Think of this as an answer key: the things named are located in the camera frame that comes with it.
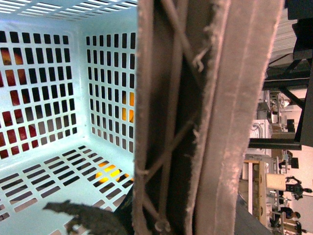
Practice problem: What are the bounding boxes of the red apples behind basket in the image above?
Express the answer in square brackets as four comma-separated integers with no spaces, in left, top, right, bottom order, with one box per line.
[0,47,39,159]

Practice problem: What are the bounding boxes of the light teal plastic basket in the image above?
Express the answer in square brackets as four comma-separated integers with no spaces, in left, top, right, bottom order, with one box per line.
[0,0,138,235]

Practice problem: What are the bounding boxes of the yellow mango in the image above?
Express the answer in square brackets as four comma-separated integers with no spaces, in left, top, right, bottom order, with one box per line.
[91,91,135,184]

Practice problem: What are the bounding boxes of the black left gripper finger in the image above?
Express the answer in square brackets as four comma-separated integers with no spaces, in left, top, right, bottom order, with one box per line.
[43,200,134,235]

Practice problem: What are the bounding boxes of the background robot and desks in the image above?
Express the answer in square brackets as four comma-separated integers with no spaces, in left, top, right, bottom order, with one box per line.
[239,89,313,235]

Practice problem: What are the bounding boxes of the brown basket handle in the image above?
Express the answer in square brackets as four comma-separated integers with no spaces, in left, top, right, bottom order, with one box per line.
[133,0,284,235]

